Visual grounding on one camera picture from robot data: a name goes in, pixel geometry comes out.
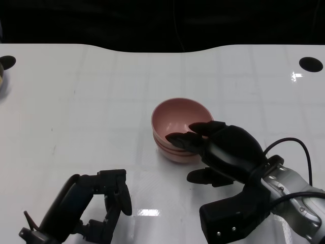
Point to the black round table grommet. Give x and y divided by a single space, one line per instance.
310 64
8 62

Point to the pink plastic bowl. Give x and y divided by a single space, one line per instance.
159 141
175 158
172 117

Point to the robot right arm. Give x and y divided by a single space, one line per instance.
292 188

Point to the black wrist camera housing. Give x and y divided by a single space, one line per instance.
228 218

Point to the black drape cloth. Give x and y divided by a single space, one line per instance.
101 20

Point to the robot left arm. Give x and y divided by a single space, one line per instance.
40 237

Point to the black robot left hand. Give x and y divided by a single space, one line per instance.
73 200

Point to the dish with beige contents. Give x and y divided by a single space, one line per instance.
1 76

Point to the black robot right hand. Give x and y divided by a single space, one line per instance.
228 152

